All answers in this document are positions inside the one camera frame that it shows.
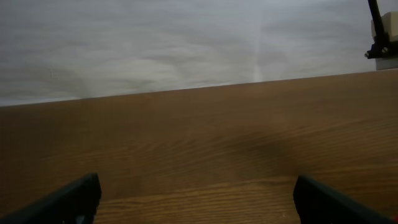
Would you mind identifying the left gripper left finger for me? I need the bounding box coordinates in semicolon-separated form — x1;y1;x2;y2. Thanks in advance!
0;172;103;224

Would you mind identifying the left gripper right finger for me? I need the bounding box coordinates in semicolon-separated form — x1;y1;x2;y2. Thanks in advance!
292;174;397;224

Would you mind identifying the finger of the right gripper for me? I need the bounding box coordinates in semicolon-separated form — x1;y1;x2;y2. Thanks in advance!
367;0;390;50

